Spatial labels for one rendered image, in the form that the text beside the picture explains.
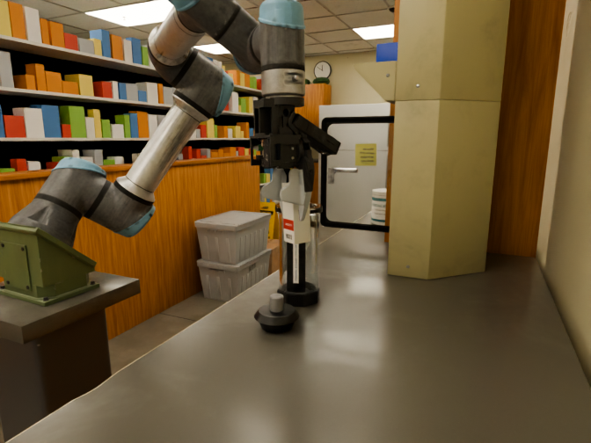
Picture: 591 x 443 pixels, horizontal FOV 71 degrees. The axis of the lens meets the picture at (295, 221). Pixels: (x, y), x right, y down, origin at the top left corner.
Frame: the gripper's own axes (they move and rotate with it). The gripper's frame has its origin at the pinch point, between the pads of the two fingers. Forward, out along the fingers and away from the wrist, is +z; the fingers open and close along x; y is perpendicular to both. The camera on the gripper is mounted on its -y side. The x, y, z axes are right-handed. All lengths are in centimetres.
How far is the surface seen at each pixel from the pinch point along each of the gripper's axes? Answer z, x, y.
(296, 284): 18.7, -11.3, -7.4
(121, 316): 101, -226, -6
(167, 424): 24.4, 11.6, 29.2
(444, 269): 22, -5, -52
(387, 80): -28, -17, -40
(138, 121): -34, -308, -49
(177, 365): 24.1, -2.3, 23.3
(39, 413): 49, -45, 44
